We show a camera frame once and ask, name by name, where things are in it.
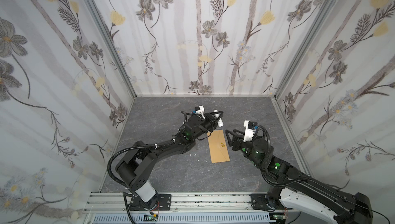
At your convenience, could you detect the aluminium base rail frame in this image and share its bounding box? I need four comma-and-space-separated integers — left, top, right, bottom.
81, 191, 345, 224

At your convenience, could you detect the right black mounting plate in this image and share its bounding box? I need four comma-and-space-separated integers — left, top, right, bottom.
250, 193, 286, 212

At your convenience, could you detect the brown kraft envelope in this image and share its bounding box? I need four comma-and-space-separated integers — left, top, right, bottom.
208, 130, 230, 163

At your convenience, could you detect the left black corrugated cable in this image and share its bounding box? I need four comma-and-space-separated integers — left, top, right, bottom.
107, 143, 173, 224

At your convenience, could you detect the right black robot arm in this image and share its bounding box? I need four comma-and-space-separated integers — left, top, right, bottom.
225, 126, 373, 224

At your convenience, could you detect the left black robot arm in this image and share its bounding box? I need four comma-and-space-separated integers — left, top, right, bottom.
107, 111, 223, 209

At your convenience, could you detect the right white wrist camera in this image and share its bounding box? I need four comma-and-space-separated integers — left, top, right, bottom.
243, 120, 258, 142

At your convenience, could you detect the white glue stick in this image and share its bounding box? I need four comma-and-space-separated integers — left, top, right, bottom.
215, 114, 224, 127

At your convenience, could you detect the black mounting plate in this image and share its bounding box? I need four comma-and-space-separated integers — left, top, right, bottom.
250, 193, 286, 212
128, 194, 172, 211

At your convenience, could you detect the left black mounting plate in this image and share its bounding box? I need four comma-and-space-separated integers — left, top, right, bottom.
128, 194, 172, 211

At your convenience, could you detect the white perforated cable duct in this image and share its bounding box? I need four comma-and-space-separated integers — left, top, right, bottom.
92, 213, 277, 224

